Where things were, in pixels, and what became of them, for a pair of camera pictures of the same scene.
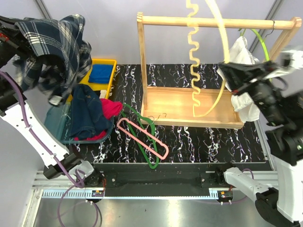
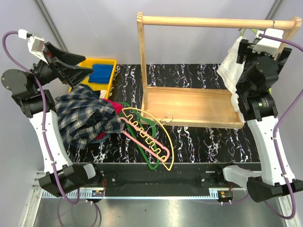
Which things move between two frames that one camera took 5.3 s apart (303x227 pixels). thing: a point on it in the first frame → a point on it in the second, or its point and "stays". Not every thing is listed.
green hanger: [142, 129] → [154, 133]
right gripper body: [265, 96] → [245, 50]
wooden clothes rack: [198, 106] stays
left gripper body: [14, 41] → [45, 72]
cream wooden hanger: [193, 29] → [153, 133]
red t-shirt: [111, 109] stays
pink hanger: [140, 143] → [153, 132]
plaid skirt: [59, 58] → [84, 116]
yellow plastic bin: [105, 87] stays
